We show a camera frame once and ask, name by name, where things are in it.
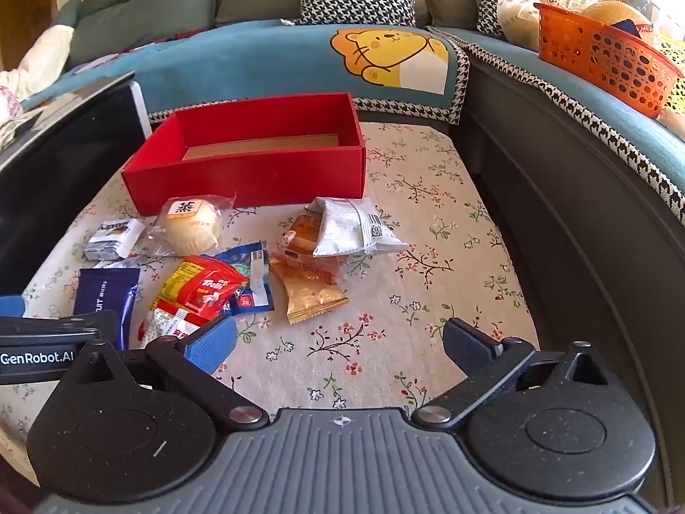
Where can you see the gold snack packet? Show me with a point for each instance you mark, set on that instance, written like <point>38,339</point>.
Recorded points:
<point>305,294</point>

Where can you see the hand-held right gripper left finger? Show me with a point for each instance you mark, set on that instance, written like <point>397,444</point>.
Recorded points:
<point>211,342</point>

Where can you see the white cloth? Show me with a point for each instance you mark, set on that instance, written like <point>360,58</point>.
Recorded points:
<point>37,59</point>

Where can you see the dark blue snack packet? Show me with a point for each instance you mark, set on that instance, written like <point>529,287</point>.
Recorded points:
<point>107,292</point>

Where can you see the grey sofa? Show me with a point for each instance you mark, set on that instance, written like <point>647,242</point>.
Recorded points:
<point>562,225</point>

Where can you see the white wafer packet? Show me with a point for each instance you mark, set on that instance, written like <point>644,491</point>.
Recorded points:
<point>115,233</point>

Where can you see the small dark blue box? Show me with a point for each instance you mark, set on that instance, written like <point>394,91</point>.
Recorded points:
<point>627,29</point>

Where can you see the black monitor screen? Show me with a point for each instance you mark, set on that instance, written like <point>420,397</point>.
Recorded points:
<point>64,182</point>

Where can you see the round cake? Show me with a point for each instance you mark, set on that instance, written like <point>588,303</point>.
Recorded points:
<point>190,230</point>

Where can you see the red cardboard box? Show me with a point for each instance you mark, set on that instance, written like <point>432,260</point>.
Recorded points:
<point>241,176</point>

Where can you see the orange plastic basket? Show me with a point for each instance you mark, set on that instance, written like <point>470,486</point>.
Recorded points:
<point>599,59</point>

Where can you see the red yellow gummy packet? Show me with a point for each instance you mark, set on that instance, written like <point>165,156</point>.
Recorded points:
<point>203,284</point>

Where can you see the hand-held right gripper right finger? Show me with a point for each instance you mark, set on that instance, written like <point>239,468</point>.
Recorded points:
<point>464,343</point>

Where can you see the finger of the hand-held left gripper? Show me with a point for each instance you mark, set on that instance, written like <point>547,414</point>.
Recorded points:
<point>64,325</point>
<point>10,306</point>

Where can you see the blue houndstooth-edged sofa cover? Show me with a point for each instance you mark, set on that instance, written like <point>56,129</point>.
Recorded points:
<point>615,134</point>

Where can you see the floral tablecloth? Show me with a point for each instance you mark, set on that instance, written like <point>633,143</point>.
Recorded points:
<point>428,214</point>

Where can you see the silver white snack packet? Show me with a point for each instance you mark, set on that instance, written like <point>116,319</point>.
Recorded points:
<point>348,225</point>

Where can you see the red white snack packet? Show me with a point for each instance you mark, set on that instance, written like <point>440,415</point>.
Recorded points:
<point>166,322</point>

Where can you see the orange pastry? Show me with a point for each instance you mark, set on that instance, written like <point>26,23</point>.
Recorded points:
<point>299,235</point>

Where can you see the blue lion sofa cover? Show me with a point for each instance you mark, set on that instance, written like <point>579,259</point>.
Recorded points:
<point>257,59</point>

